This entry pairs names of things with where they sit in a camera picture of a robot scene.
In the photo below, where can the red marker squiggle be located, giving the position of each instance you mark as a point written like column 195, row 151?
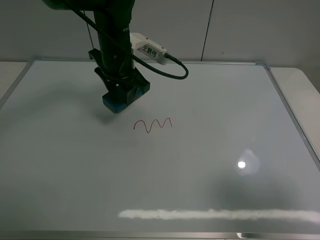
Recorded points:
column 148, row 128

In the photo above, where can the blue whiteboard eraser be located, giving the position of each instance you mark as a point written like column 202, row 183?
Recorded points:
column 117, row 105

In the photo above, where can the white whiteboard with aluminium frame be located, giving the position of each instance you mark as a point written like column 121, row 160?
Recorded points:
column 236, row 164

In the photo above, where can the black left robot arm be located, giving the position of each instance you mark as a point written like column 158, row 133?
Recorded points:
column 110, row 19

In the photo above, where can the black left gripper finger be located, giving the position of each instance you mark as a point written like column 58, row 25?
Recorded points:
column 111, row 86
column 136, row 87

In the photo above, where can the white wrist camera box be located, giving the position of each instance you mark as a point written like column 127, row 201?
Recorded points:
column 147, row 47

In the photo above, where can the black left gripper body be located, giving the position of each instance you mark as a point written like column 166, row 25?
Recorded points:
column 114, row 69

